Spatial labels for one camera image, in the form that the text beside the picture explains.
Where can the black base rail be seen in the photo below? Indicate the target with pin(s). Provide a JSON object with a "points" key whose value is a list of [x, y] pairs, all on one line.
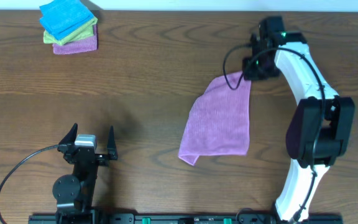
{"points": [[128, 218]]}

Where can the purple microfiber cloth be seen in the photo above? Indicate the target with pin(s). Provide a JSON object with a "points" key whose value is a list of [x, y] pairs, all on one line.
{"points": [[218, 122]]}

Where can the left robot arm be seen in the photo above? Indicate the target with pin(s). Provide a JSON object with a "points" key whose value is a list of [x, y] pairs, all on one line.
{"points": [[74, 192]]}

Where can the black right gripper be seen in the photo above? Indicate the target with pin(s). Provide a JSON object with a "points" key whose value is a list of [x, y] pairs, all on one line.
{"points": [[250, 74]]}

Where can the folded green cloth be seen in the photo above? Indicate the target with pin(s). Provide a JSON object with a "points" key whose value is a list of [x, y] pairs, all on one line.
{"points": [[79, 32]]}

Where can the folded blue cloth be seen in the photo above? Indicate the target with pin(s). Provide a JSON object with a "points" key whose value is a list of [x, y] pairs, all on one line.
{"points": [[60, 18]]}

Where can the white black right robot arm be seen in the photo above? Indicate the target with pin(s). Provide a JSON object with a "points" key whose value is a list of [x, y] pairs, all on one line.
{"points": [[320, 128]]}

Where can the folded purple cloth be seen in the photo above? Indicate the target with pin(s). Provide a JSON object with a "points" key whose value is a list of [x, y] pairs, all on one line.
{"points": [[85, 42]]}

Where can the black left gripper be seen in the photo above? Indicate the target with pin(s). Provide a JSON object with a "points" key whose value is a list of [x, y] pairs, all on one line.
{"points": [[87, 155]]}

